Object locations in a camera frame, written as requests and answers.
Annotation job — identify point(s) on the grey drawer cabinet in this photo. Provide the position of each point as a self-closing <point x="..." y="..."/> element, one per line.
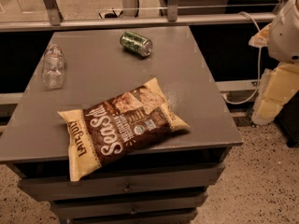
<point x="160" y="184"/>

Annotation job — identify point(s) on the sea salt chips bag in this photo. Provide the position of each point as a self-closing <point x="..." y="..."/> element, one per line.
<point x="117" y="127"/>

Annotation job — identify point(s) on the metal railing frame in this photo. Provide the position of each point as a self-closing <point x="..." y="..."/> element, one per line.
<point x="43" y="15"/>

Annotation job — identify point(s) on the green soda can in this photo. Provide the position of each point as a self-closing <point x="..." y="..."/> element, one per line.
<point x="136" y="43"/>

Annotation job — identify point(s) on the clear plastic water bottle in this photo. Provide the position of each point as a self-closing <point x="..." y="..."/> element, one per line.
<point x="53" y="69"/>

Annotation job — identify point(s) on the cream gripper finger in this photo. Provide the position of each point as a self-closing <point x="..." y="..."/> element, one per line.
<point x="260" y="40"/>
<point x="277" y="88"/>

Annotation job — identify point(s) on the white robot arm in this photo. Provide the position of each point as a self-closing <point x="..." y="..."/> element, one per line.
<point x="283" y="41"/>

